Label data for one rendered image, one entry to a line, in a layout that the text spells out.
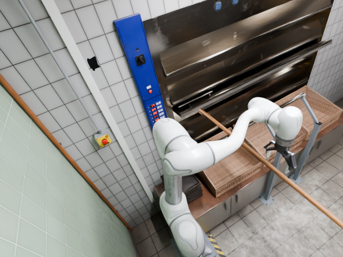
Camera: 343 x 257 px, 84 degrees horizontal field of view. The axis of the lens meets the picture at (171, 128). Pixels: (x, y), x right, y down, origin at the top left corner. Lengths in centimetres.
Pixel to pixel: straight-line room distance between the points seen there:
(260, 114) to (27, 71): 125
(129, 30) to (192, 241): 123
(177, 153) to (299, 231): 210
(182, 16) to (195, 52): 27
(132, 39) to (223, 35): 75
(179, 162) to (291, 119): 57
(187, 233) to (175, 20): 129
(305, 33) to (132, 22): 180
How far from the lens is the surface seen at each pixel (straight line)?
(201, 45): 160
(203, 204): 198
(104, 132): 148
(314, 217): 276
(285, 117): 103
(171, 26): 143
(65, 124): 146
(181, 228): 117
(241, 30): 183
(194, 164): 72
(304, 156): 258
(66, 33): 125
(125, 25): 128
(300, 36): 247
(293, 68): 264
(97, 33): 129
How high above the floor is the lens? 236
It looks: 41 degrees down
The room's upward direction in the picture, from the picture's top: 14 degrees counter-clockwise
